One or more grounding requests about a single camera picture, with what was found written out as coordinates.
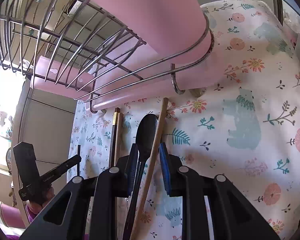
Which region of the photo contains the black plastic spoon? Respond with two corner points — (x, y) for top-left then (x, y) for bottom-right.
(122, 114), (158, 240)

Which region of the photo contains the light wooden chopstick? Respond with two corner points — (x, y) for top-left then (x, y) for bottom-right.
(114, 113), (123, 164)
(130, 98), (168, 239)

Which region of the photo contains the person left hand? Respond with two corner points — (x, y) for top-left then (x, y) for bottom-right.
(27, 186), (55, 216)

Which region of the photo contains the pink drip tray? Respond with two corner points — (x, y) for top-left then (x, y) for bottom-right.
(30, 35), (217, 111)

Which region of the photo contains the floral tablecloth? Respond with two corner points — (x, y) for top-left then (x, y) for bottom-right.
(69, 0), (300, 239)

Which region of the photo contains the pink cup right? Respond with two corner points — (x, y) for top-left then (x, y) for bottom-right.
(91, 0), (211, 64)

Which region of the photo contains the wire utensil rack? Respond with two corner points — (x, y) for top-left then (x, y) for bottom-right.
(0, 0), (215, 114)

